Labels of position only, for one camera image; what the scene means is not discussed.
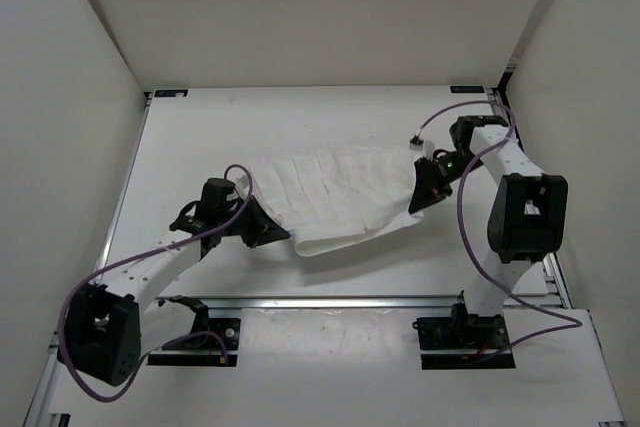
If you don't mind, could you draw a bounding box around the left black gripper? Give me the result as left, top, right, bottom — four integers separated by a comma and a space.
218, 194, 288, 248

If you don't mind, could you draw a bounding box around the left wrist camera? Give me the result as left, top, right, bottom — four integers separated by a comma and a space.
234, 175, 252, 201

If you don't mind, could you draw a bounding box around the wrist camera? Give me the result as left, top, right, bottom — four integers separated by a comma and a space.
234, 175, 252, 201
409, 135, 436, 158

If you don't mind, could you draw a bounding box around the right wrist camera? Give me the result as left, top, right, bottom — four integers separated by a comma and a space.
409, 135, 436, 158

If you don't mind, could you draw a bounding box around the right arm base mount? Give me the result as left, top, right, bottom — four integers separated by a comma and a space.
412, 300, 516, 371

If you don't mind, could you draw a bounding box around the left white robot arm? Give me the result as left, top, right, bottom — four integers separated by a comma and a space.
58, 178, 290, 387

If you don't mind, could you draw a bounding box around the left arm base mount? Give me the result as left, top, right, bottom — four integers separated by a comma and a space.
147, 296, 242, 368

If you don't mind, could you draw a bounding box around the white pleated skirt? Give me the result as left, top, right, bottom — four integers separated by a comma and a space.
251, 147, 424, 257

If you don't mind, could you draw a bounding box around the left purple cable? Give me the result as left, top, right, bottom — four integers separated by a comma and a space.
57, 162, 254, 404

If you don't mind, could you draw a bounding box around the aluminium frame rail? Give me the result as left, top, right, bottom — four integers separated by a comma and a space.
82, 294, 571, 313

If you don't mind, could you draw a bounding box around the purple cable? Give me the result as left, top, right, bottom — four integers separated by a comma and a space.
417, 100, 584, 363
57, 162, 254, 404

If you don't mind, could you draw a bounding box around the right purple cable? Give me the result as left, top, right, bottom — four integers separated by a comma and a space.
417, 100, 584, 363

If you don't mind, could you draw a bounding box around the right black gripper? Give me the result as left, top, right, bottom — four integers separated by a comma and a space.
408, 150, 485, 214

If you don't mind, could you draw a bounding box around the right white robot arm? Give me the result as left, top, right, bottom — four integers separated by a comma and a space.
408, 116, 568, 347

